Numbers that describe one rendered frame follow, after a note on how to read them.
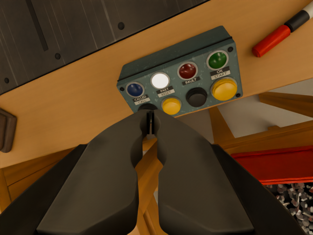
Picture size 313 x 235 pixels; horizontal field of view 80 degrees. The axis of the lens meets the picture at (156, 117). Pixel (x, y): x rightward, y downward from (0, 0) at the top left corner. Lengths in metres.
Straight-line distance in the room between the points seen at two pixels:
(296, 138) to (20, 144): 0.52
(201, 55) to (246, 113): 1.01
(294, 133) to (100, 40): 0.37
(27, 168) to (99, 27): 0.63
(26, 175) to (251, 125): 1.12
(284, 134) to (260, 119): 0.82
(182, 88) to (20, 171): 0.69
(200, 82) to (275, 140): 0.22
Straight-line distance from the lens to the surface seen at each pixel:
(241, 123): 1.22
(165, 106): 0.25
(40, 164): 0.88
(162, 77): 0.23
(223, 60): 0.23
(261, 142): 0.41
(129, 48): 0.31
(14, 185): 0.83
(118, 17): 0.33
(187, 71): 0.23
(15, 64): 0.44
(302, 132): 0.43
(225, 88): 0.24
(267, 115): 1.24
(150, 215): 0.57
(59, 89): 0.37
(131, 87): 0.24
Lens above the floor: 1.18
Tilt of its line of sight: 73 degrees down
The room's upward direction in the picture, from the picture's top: 123 degrees counter-clockwise
